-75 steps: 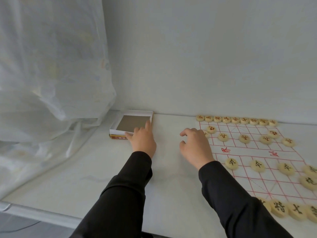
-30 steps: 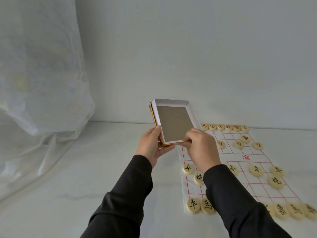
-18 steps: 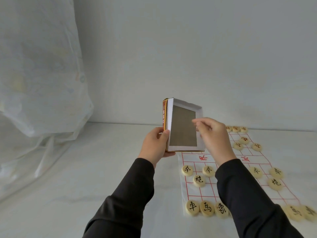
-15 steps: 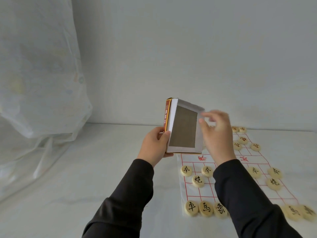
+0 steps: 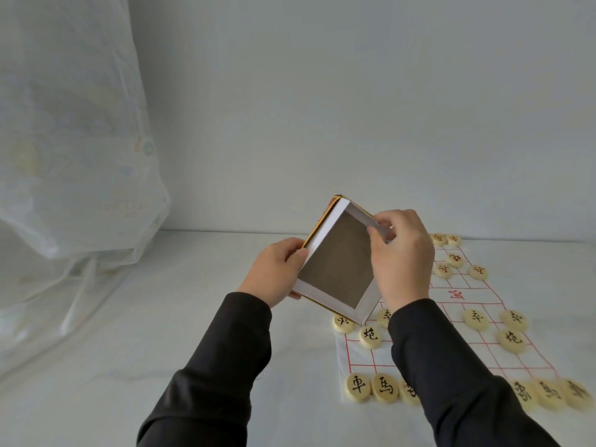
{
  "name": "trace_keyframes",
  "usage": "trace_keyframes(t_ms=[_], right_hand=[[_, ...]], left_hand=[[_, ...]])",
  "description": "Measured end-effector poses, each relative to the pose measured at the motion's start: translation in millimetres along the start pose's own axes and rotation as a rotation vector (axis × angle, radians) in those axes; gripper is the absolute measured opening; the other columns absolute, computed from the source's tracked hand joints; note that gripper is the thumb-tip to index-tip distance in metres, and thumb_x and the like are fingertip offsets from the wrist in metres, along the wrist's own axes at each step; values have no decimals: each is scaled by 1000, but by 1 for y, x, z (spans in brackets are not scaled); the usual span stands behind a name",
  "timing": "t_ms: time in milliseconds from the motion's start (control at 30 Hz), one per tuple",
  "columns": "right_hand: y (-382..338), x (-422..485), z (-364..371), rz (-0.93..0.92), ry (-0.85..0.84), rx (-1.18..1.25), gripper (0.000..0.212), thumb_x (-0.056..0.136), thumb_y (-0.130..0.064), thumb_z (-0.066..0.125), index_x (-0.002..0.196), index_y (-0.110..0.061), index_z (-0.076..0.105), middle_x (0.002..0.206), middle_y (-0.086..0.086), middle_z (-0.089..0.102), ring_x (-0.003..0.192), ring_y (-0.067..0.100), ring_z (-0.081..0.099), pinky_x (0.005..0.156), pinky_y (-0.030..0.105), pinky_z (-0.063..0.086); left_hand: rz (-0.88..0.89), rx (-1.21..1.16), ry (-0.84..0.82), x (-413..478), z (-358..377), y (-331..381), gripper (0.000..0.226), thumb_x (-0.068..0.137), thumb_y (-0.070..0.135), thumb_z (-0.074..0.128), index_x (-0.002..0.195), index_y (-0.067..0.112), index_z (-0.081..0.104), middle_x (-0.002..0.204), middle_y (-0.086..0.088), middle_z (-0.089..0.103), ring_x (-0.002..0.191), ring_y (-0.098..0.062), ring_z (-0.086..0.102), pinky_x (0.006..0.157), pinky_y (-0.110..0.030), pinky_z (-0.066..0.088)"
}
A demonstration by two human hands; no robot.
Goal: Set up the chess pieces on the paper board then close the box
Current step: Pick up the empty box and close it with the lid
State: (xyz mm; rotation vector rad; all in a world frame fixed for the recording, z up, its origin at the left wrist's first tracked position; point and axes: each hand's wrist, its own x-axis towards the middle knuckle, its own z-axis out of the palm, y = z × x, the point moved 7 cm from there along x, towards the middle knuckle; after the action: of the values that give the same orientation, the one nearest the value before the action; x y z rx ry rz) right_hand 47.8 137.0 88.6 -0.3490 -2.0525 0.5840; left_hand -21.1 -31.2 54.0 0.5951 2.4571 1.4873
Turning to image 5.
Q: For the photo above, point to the person's right hand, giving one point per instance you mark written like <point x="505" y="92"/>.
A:
<point x="402" y="260"/>

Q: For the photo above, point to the person's left hand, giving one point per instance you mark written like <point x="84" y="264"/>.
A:
<point x="272" y="272"/>

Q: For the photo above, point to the round red-marked chess piece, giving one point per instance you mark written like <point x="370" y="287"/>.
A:
<point x="443" y="270"/>
<point x="439" y="238"/>
<point x="453" y="240"/>
<point x="454" y="260"/>
<point x="478" y="272"/>

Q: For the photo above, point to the white cardboard box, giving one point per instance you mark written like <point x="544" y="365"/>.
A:
<point x="335" y="270"/>

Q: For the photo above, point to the red grid xiangqi board sheet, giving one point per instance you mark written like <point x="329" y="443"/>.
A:
<point x="465" y="349"/>

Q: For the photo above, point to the person's right forearm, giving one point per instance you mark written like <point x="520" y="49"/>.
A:
<point x="456" y="381"/>

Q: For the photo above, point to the person's left forearm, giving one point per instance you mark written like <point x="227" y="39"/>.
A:
<point x="209" y="377"/>

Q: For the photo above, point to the sheer white curtain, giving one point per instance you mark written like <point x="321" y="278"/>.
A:
<point x="70" y="158"/>

